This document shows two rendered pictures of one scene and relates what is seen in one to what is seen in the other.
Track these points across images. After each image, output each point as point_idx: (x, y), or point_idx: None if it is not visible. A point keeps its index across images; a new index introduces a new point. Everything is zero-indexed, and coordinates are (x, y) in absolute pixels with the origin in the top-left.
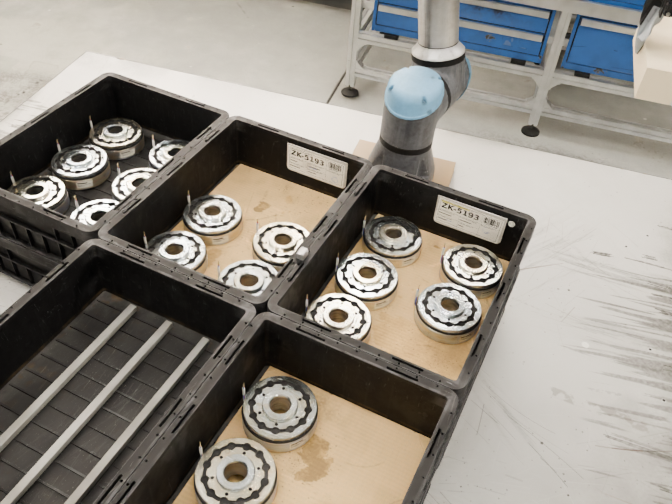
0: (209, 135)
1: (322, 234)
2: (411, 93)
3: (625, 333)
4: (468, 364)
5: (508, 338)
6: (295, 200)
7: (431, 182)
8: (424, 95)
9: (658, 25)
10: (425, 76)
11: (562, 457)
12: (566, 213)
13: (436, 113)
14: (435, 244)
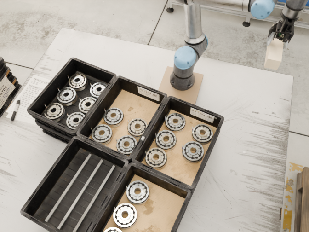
0: (110, 86)
1: (149, 129)
2: (183, 60)
3: (259, 146)
4: (195, 179)
5: (217, 150)
6: (142, 105)
7: (188, 102)
8: (187, 60)
9: None
10: (188, 51)
11: (231, 195)
12: (244, 94)
13: (193, 65)
14: (191, 121)
